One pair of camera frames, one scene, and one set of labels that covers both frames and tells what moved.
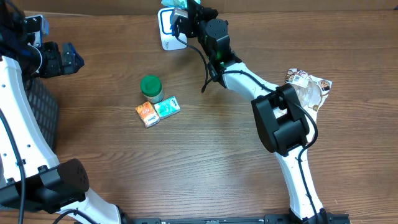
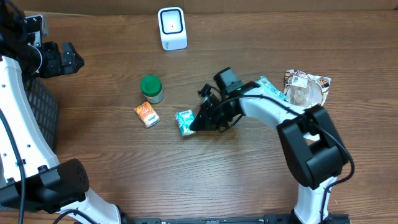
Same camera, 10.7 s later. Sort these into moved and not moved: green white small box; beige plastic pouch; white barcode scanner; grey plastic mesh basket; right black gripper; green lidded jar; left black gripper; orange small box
Moved: right black gripper; green white small box
Not moved: left black gripper; green lidded jar; beige plastic pouch; white barcode scanner; grey plastic mesh basket; orange small box
